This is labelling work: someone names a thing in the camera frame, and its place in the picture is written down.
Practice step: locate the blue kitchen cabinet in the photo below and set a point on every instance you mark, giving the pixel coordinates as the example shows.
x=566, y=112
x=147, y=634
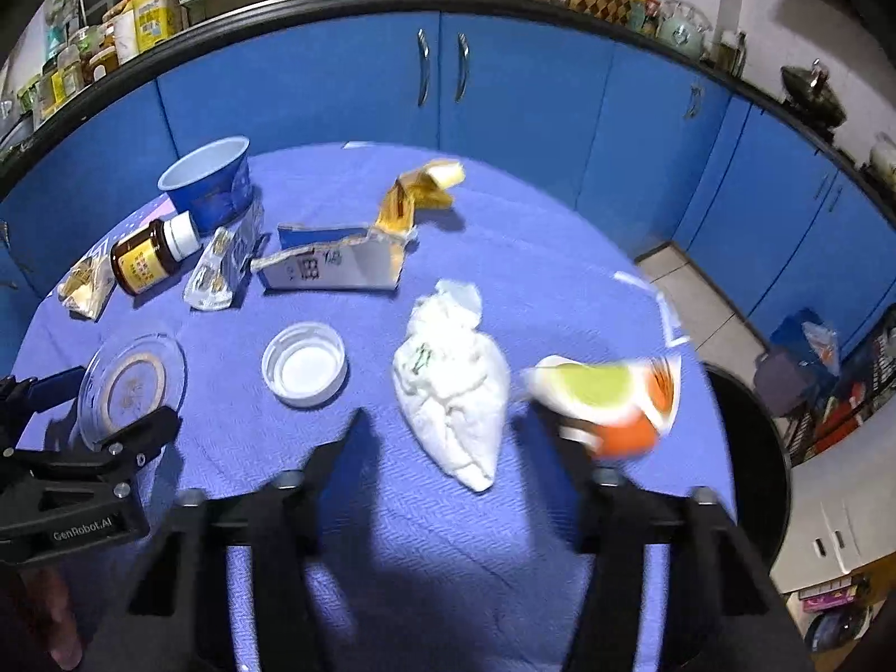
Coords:
x=532, y=112

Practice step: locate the torn cardboard box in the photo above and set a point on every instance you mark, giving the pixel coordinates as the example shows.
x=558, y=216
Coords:
x=329, y=262

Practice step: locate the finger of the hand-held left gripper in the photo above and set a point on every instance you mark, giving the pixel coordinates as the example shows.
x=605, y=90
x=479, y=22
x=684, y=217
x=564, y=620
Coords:
x=133, y=437
x=59, y=388

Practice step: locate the row of condiment jars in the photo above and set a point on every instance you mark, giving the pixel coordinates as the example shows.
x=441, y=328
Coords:
x=66, y=70

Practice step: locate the cluttered floor rack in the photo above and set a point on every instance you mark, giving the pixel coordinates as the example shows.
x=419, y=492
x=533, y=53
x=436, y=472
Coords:
x=854, y=392

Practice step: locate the white cabinet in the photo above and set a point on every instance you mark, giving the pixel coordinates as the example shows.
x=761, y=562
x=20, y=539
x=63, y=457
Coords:
x=840, y=511

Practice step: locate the yellow plastic bottle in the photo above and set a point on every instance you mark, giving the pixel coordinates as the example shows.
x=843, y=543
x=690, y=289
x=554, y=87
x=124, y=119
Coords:
x=155, y=10

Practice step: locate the brown medicine bottle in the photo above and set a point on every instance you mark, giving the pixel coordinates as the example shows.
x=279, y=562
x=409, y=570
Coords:
x=150, y=255

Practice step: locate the orange green snack packet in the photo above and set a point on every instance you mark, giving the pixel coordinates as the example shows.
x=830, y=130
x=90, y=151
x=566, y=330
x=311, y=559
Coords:
x=602, y=399

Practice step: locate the clear round plastic lid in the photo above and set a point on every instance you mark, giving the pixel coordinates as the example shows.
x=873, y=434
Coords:
x=133, y=381

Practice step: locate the blue paper bowl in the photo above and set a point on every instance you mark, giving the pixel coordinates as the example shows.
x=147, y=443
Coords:
x=206, y=182

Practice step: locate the black trash bin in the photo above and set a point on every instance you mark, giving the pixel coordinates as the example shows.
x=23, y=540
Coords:
x=756, y=462

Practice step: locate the person's left hand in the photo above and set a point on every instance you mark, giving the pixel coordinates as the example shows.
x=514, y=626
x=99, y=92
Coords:
x=52, y=616

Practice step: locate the mint green kettle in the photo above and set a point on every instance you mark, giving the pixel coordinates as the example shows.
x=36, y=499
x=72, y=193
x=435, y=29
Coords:
x=682, y=31

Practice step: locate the white plastic lid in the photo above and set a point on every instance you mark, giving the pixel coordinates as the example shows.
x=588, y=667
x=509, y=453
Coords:
x=304, y=364

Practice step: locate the white plastic bottle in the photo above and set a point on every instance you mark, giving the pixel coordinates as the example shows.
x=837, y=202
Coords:
x=126, y=38

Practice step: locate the yellow crumpled wrapper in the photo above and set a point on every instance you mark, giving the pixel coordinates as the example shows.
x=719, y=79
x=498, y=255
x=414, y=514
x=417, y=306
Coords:
x=420, y=192

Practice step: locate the blue plastic bag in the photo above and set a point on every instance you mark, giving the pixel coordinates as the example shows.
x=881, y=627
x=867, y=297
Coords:
x=805, y=339

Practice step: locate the grey bag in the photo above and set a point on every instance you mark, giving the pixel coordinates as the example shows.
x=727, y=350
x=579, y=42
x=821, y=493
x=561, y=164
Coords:
x=780, y=381

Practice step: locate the golden snack wrapper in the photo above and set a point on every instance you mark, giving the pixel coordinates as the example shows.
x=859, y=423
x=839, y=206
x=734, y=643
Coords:
x=85, y=287

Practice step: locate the black wok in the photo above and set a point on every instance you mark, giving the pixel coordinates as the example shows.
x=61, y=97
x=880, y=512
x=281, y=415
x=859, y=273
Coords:
x=815, y=94

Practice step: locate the clear foil blister pack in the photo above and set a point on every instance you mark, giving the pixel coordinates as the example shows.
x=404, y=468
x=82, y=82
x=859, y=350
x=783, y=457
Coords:
x=217, y=269

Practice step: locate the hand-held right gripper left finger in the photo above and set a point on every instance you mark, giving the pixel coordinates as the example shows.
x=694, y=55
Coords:
x=280, y=511

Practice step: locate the white crumpled plastic bag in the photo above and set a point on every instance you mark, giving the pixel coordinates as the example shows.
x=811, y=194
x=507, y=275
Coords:
x=451, y=378

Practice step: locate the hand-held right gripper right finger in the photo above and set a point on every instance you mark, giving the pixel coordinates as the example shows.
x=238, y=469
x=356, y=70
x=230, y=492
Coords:
x=609, y=511

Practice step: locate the blue tablecloth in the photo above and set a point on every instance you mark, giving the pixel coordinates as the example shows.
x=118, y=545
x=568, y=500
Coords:
x=420, y=560

